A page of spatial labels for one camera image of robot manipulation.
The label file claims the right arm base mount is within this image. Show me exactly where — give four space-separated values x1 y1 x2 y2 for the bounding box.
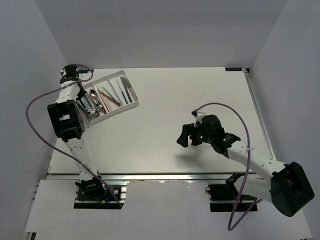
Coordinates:
205 172 258 213

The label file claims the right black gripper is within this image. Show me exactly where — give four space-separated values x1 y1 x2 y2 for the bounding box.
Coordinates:
176 121 214 148

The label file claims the right blue table label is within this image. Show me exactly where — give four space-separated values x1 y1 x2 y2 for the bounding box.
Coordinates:
225 67 243 72

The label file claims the pink handled spoon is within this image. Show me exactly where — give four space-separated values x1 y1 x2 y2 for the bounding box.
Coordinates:
90 104 101 119

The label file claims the green handled fork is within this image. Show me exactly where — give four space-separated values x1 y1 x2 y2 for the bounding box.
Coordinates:
77 100 91 120

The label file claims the aluminium table frame rail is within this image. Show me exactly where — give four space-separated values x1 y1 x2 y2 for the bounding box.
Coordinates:
47 171 266 183

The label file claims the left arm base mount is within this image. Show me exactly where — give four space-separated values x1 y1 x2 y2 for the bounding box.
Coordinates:
73 177 126 210

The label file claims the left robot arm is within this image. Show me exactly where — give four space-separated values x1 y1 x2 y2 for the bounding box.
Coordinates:
47 64 106 200

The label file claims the dark handled knife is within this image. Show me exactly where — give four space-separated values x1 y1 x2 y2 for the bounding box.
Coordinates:
120 76 133 103

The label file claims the teal chopstick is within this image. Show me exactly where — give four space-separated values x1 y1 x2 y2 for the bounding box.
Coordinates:
102 87 122 106

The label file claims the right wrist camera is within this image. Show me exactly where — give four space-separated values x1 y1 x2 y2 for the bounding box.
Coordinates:
191 109 207 126

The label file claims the left blue table label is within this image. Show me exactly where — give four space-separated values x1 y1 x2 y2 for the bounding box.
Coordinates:
78 69 90 74

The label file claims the blue table label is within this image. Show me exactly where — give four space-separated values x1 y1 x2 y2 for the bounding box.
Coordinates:
78 69 90 74
225 67 243 72

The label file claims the green handled spoon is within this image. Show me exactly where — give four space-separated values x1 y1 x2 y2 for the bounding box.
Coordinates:
84 95 94 110

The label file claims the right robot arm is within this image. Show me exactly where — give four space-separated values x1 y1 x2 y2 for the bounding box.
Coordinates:
176 114 315 217

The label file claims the white divided cutlery tray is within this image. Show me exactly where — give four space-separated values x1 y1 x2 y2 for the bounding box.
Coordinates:
83 70 139 126

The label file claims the green handled knife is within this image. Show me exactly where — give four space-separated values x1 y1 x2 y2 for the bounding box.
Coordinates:
116 79 128 104

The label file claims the orange chopstick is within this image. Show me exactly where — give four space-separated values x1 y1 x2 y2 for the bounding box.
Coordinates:
101 92 121 107
98 91 111 113

